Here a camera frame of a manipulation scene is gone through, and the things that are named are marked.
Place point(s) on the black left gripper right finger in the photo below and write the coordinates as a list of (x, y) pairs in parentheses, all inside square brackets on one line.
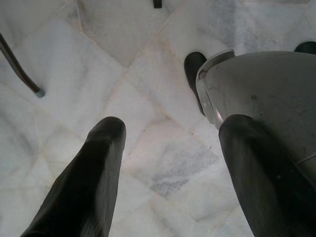
[(261, 192)]

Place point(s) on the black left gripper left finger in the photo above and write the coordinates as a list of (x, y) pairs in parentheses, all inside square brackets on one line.
[(86, 185)]

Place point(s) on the marble pattern folding table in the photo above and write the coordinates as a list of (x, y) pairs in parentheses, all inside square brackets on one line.
[(23, 77)]

